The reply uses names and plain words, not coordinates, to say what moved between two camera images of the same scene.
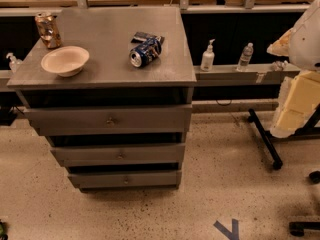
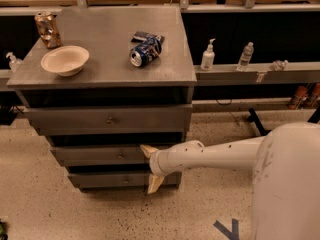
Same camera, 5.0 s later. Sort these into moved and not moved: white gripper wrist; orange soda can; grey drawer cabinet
Moved: white gripper wrist
Not moved: grey drawer cabinet; orange soda can
